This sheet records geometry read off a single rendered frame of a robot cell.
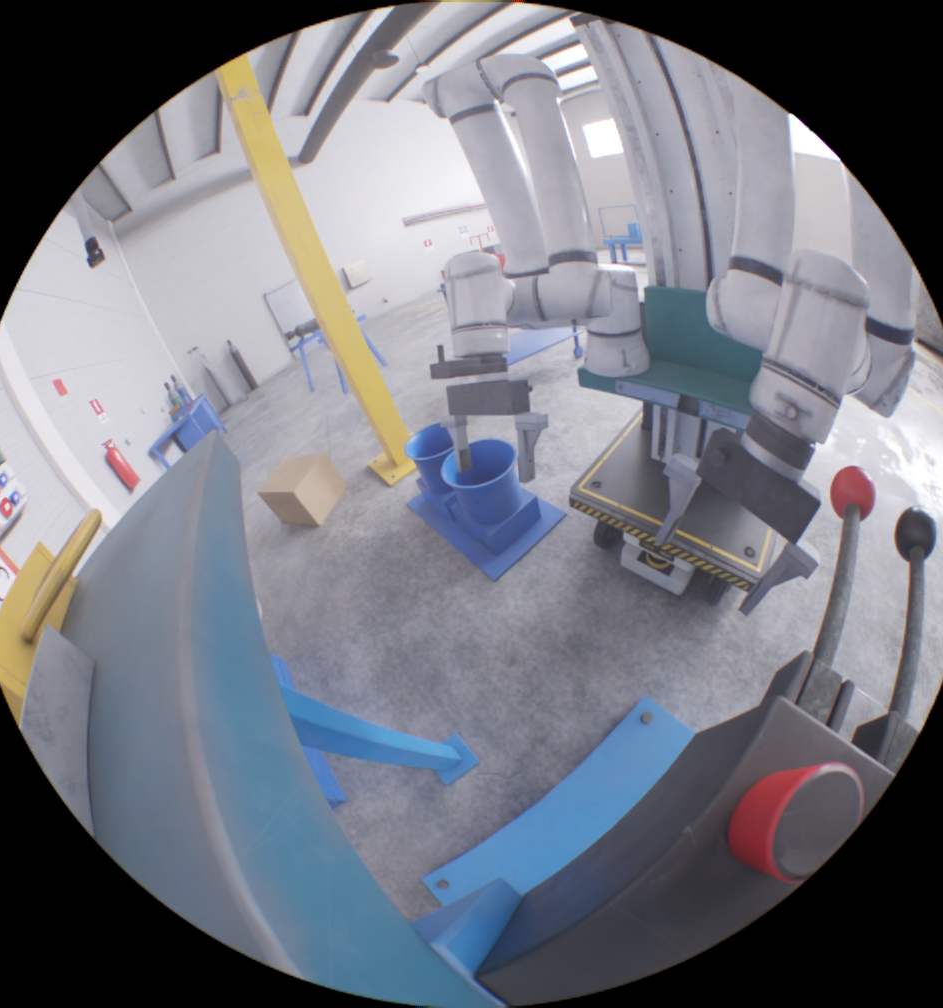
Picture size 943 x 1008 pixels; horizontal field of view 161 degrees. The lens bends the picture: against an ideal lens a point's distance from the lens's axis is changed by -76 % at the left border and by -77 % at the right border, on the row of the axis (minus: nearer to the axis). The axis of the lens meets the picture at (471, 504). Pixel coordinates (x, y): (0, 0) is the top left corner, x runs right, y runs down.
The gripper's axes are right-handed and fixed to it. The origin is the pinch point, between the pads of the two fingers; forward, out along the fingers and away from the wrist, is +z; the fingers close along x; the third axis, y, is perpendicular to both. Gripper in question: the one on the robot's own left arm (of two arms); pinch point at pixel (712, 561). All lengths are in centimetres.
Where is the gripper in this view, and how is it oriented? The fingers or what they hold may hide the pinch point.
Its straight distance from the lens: 41.3
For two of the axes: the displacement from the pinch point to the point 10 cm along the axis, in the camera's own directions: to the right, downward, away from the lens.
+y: -8.2, 2.5, -5.2
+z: -1.2, 8.0, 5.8
